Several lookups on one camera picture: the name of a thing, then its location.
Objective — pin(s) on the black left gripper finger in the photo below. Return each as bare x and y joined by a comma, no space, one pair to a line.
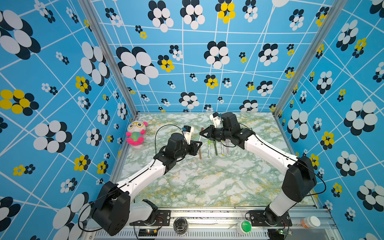
195,152
197,145

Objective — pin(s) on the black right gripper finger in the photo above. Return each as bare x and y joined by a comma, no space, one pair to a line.
207,136
209,129

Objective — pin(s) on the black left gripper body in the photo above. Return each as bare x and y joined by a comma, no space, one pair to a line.
184,151

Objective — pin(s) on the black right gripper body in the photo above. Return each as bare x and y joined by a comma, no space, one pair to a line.
221,133

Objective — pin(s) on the white pen light green end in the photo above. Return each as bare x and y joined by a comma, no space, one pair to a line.
209,147

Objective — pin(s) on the dark green pen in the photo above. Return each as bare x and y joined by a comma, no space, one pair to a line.
215,147

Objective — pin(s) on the pink pen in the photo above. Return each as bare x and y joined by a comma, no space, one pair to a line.
227,146

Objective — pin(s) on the white pen yellow end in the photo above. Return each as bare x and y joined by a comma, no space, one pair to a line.
222,149

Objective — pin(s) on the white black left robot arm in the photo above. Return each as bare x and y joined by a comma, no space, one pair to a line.
114,207

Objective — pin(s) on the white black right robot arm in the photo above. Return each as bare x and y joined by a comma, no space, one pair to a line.
299,176

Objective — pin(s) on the pink white plush toy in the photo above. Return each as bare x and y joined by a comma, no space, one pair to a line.
135,133

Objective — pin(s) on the clear glass jar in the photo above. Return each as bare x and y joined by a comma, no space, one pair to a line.
180,226

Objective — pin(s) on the green push button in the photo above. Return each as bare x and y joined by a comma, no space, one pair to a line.
243,227

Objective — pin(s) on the white pill bottle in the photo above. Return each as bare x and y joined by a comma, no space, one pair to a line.
310,222

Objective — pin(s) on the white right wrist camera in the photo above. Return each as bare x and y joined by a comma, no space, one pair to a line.
216,119

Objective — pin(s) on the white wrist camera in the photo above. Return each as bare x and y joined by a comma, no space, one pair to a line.
187,132
216,119

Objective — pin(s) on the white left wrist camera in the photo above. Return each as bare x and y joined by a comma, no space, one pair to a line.
187,132

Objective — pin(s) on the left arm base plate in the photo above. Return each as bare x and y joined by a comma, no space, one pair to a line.
157,218

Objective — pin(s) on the aluminium front rail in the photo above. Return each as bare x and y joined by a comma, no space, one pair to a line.
220,224

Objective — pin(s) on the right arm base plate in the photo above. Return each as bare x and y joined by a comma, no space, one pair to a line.
259,218

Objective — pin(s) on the aluminium frame post right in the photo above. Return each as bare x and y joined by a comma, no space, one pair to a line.
323,31

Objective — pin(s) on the aluminium frame post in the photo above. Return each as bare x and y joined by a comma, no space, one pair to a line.
323,31
91,16

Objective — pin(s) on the aluminium frame post left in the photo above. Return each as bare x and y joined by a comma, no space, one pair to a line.
91,16

